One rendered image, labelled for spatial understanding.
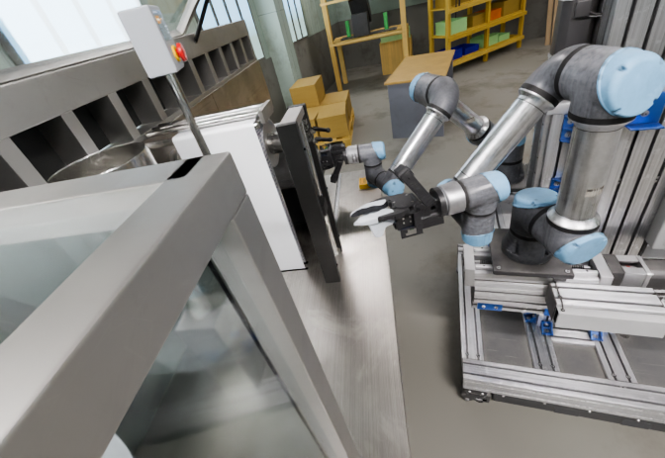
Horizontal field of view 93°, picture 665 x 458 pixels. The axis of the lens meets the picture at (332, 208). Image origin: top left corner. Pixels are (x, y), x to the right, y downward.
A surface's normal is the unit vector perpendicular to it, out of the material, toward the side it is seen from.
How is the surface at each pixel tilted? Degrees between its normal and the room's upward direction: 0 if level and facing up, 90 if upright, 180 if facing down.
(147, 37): 90
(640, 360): 0
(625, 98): 82
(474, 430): 0
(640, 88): 83
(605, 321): 90
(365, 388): 0
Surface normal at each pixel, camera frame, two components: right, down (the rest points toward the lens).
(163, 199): -0.21, -0.81
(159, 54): 0.22, 0.51
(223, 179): 0.98, -0.13
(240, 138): -0.07, 0.57
